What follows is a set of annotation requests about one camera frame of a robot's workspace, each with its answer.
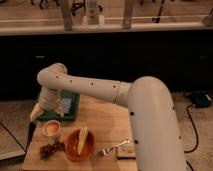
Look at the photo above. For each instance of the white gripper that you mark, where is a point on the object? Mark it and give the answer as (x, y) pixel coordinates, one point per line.
(49, 99)

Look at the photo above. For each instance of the orange-red apple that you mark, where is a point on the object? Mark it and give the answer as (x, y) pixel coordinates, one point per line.
(51, 129)

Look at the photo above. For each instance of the brown wooden block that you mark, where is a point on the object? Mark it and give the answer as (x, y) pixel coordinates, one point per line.
(125, 152)

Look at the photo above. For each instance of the white paper cup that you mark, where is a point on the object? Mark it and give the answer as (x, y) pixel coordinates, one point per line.
(58, 134)

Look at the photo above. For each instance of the green plastic tray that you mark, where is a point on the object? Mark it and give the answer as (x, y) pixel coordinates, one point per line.
(71, 116)

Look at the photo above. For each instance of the silver fork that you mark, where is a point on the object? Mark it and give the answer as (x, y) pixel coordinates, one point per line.
(107, 151)

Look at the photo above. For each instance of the dark grape bunch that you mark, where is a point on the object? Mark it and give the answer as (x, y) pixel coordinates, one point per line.
(49, 149)

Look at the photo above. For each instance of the wooden shelf frame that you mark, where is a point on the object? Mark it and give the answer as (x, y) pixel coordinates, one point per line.
(19, 17)

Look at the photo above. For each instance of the white card in tray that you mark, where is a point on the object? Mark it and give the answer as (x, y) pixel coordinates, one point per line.
(66, 104)

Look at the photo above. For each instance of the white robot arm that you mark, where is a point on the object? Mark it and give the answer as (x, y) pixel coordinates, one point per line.
(157, 139)

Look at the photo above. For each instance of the dark blue floor device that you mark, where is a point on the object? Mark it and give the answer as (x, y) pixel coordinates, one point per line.
(200, 99)

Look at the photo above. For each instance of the orange bowl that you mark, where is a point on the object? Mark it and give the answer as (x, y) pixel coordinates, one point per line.
(71, 145)

